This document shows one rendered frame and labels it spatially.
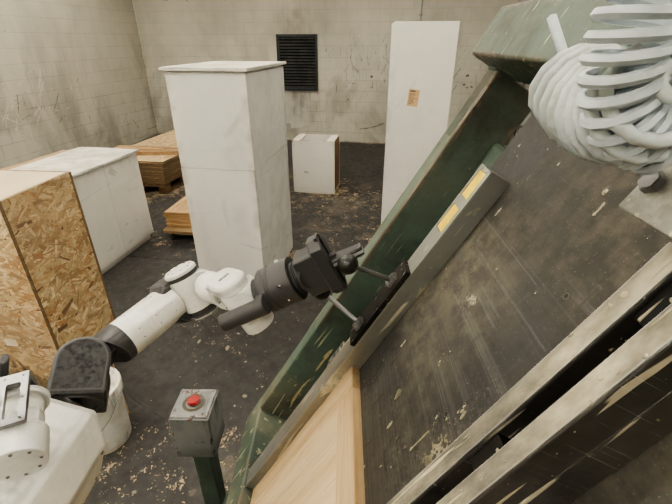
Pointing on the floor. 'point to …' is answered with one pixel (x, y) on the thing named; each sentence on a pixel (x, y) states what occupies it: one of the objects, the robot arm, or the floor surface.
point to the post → (210, 479)
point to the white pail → (115, 415)
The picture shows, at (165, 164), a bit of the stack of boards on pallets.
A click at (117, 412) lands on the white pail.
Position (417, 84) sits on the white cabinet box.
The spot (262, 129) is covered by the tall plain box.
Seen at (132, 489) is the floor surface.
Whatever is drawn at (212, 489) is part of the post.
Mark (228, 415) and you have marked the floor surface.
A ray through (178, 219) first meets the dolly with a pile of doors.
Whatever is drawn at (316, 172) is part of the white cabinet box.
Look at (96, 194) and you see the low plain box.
